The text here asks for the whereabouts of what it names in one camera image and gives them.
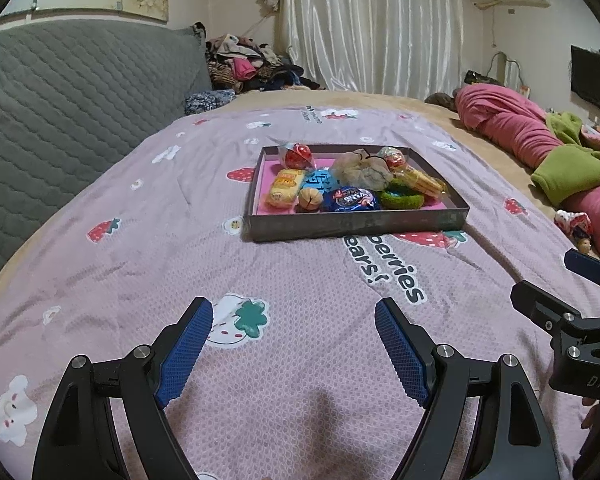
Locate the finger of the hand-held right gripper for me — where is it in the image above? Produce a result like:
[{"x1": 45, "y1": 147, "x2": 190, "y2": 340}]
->
[
  {"x1": 563, "y1": 249, "x2": 600, "y2": 286},
  {"x1": 510, "y1": 280, "x2": 588, "y2": 342}
]

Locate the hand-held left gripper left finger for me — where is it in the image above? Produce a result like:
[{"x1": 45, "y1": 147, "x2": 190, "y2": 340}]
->
[{"x1": 32, "y1": 296, "x2": 215, "y2": 480}]

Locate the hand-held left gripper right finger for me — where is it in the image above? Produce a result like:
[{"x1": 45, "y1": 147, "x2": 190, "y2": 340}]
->
[{"x1": 374, "y1": 297, "x2": 561, "y2": 480}]

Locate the grey shallow cardboard box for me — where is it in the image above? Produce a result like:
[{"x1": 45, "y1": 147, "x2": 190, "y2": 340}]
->
[{"x1": 243, "y1": 145, "x2": 471, "y2": 244}]

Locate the green fluffy hair ring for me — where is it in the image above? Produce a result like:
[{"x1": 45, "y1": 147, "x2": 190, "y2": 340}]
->
[{"x1": 377, "y1": 182, "x2": 426, "y2": 211}]

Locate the blue cookie packet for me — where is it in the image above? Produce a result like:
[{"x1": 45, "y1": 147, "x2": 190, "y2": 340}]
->
[{"x1": 321, "y1": 186, "x2": 383, "y2": 213}]

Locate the yellow snack cake packet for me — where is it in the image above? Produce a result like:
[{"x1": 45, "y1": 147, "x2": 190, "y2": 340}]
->
[
  {"x1": 265, "y1": 167, "x2": 307, "y2": 209},
  {"x1": 392, "y1": 166, "x2": 448, "y2": 198}
]

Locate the walnut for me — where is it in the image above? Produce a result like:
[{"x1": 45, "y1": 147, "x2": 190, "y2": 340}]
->
[{"x1": 298, "y1": 186, "x2": 326, "y2": 213}]

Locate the beige mesh drawstring pouch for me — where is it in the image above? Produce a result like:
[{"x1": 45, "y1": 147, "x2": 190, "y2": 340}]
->
[{"x1": 330, "y1": 149, "x2": 396, "y2": 192}]

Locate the red ball candy packet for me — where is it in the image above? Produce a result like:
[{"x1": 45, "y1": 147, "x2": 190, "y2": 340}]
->
[
  {"x1": 376, "y1": 146, "x2": 412, "y2": 173},
  {"x1": 278, "y1": 142, "x2": 315, "y2": 171}
]

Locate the person's right hand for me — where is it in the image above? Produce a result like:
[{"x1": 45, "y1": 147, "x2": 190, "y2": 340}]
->
[{"x1": 582, "y1": 399, "x2": 600, "y2": 431}]

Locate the red white patterned cloth toy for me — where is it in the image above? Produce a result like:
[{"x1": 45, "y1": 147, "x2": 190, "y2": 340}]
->
[{"x1": 554, "y1": 210, "x2": 595, "y2": 256}]

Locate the pink printed blanket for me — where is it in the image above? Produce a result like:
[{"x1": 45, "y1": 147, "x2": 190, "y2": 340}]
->
[{"x1": 0, "y1": 105, "x2": 600, "y2": 480}]

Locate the pink quilt with green lining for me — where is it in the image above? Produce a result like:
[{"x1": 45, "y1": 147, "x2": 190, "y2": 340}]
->
[{"x1": 452, "y1": 84, "x2": 600, "y2": 261}]

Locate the black television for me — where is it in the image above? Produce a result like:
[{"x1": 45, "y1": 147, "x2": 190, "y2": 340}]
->
[{"x1": 570, "y1": 45, "x2": 600, "y2": 121}]

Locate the metal chair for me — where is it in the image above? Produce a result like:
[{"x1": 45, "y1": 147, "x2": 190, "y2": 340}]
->
[{"x1": 490, "y1": 51, "x2": 531, "y2": 96}]

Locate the dark bag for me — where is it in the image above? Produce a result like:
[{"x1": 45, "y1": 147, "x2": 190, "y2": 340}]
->
[{"x1": 464, "y1": 70, "x2": 506, "y2": 87}]

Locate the dark brown cloth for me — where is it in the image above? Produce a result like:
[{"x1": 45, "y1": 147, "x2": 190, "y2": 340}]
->
[{"x1": 424, "y1": 91, "x2": 458, "y2": 111}]

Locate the blue floral cloth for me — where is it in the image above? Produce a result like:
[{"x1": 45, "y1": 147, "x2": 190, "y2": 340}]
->
[{"x1": 184, "y1": 89, "x2": 237, "y2": 116}]

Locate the grey quilted headboard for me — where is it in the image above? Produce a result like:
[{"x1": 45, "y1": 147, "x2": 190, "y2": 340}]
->
[{"x1": 0, "y1": 19, "x2": 213, "y2": 301}]

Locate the pile of clothes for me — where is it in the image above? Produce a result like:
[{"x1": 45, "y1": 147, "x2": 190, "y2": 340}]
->
[{"x1": 205, "y1": 22, "x2": 326, "y2": 95}]

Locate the white curtain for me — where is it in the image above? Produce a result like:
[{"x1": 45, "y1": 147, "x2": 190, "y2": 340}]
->
[{"x1": 275, "y1": 0, "x2": 463, "y2": 100}]

